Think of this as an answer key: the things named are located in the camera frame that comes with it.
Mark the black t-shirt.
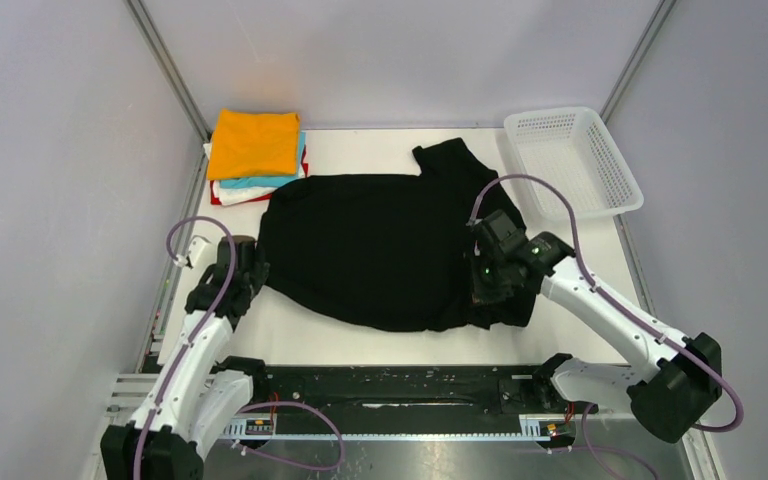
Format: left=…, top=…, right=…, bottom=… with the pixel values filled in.
left=258, top=138, right=536, bottom=332

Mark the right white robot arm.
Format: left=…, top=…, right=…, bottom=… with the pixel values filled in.
left=466, top=210, right=723, bottom=443

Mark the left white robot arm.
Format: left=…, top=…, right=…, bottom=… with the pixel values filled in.
left=100, top=235, right=269, bottom=479

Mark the red folded t-shirt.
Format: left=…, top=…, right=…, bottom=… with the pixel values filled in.
left=209, top=181, right=276, bottom=206

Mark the white folded t-shirt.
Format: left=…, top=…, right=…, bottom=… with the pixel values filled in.
left=209, top=138, right=309, bottom=206

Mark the teal folded t-shirt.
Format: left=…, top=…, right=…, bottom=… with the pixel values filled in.
left=219, top=131, right=308, bottom=189

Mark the orange folded t-shirt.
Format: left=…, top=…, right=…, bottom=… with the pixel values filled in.
left=207, top=109, right=301, bottom=181

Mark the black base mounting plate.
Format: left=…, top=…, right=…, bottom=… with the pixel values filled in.
left=232, top=365, right=585, bottom=438

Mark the white plastic basket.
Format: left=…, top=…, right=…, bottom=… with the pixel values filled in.
left=503, top=107, right=644, bottom=220

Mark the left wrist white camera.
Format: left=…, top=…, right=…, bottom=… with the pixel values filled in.
left=173, top=235, right=214, bottom=270

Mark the white slotted cable duct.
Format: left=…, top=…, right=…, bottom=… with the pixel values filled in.
left=219, top=415, right=553, bottom=442

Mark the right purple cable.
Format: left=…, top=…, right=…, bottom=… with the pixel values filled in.
left=468, top=173, right=746, bottom=480

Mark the left aluminium frame post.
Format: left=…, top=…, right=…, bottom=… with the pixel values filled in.
left=124, top=0, right=213, bottom=142

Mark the aluminium frame post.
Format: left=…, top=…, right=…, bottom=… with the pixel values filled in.
left=124, top=0, right=213, bottom=142
left=600, top=0, right=679, bottom=124

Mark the right aluminium frame post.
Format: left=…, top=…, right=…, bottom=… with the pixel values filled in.
left=600, top=0, right=679, bottom=124

